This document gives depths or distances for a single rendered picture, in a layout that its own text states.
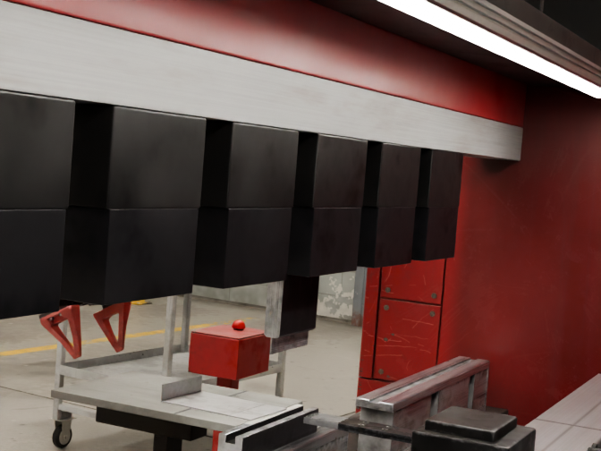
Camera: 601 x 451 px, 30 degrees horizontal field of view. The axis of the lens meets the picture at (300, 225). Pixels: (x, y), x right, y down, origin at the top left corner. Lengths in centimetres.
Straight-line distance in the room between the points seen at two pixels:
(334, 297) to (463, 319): 729
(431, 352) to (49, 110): 144
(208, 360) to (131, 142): 230
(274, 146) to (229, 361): 205
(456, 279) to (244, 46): 114
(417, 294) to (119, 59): 135
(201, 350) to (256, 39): 216
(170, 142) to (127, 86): 8
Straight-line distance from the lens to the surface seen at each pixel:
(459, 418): 128
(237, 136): 111
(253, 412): 136
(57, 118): 87
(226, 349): 319
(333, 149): 132
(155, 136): 98
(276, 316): 131
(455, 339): 218
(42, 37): 86
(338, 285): 941
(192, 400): 141
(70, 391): 144
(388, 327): 222
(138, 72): 96
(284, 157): 120
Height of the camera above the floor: 131
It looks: 3 degrees down
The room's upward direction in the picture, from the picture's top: 5 degrees clockwise
